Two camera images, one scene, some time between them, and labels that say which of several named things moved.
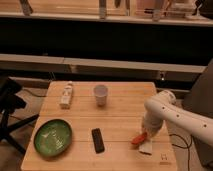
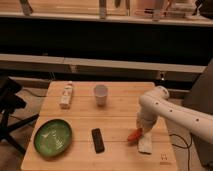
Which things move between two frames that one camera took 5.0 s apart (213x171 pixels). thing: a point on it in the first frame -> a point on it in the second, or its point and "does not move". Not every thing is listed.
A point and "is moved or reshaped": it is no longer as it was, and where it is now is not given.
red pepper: x=139 y=139 is moved or reshaped
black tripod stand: x=9 y=101 does not move
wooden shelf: x=158 y=71 does not move
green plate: x=53 y=137 does not move
